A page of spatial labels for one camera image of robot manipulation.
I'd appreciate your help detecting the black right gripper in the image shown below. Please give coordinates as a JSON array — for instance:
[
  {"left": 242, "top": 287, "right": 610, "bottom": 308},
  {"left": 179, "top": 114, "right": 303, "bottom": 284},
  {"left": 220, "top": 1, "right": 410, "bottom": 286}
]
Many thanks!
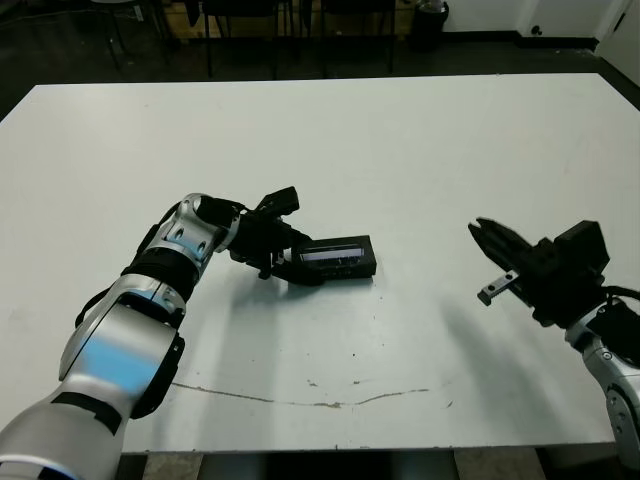
[{"left": 468, "top": 216, "right": 607, "bottom": 327}]

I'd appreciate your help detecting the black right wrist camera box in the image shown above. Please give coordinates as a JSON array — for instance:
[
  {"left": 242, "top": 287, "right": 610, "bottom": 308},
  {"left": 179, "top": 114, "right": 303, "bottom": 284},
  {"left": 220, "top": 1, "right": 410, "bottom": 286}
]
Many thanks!
[{"left": 559, "top": 218, "right": 611, "bottom": 277}]

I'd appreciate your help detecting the white door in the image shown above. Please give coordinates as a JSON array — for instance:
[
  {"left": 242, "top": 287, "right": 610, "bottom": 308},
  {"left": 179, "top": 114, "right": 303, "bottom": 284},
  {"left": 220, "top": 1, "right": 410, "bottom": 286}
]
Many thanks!
[{"left": 596, "top": 0, "right": 640, "bottom": 87}]

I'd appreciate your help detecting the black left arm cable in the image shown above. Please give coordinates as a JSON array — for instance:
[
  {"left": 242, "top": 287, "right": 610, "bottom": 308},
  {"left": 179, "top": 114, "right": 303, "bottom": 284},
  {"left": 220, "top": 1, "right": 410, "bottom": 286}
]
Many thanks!
[{"left": 74, "top": 287, "right": 114, "bottom": 329}]

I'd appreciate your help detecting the black chair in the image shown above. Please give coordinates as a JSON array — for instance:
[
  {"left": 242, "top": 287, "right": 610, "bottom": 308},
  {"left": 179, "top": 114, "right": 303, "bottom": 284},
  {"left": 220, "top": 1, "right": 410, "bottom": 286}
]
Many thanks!
[
  {"left": 318, "top": 0, "right": 400, "bottom": 77},
  {"left": 198, "top": 0, "right": 280, "bottom": 80}
]

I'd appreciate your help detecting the black trash bin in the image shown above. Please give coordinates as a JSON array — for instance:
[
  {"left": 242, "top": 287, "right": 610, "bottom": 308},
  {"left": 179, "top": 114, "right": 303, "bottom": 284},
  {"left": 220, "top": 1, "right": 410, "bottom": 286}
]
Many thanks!
[{"left": 411, "top": 0, "right": 450, "bottom": 52}]

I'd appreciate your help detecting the grey chair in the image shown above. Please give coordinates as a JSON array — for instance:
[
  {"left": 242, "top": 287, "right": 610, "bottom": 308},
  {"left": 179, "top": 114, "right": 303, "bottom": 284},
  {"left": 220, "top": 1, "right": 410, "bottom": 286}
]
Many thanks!
[{"left": 88, "top": 0, "right": 175, "bottom": 70}]

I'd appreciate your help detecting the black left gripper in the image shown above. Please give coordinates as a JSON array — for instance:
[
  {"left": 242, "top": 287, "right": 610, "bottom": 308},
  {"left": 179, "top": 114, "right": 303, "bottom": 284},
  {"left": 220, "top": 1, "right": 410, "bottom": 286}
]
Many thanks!
[{"left": 229, "top": 209, "right": 327, "bottom": 288}]

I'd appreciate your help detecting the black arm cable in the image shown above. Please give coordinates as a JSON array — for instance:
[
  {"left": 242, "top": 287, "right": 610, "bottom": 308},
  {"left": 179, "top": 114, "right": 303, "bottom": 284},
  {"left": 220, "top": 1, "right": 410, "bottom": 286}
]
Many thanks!
[
  {"left": 601, "top": 283, "right": 640, "bottom": 362},
  {"left": 74, "top": 287, "right": 114, "bottom": 329}
]

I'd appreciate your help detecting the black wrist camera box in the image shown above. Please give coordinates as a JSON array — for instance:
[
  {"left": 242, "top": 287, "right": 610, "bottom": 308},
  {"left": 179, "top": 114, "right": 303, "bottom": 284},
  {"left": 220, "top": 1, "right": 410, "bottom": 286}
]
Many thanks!
[
  {"left": 255, "top": 185, "right": 301, "bottom": 218},
  {"left": 559, "top": 218, "right": 611, "bottom": 277}
]

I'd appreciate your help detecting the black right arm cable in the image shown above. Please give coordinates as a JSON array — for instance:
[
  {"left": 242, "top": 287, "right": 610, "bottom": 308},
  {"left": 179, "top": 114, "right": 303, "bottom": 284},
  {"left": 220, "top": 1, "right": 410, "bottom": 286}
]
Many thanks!
[{"left": 601, "top": 283, "right": 640, "bottom": 362}]

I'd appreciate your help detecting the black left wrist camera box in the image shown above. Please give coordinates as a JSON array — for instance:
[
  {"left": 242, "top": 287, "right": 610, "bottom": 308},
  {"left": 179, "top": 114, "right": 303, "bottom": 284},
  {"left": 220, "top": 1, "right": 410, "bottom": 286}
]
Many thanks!
[{"left": 255, "top": 185, "right": 301, "bottom": 218}]

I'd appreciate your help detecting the black box lid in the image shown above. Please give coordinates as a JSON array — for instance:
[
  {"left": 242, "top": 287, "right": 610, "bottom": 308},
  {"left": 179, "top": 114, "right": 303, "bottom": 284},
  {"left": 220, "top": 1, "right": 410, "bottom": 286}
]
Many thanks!
[{"left": 289, "top": 233, "right": 378, "bottom": 287}]

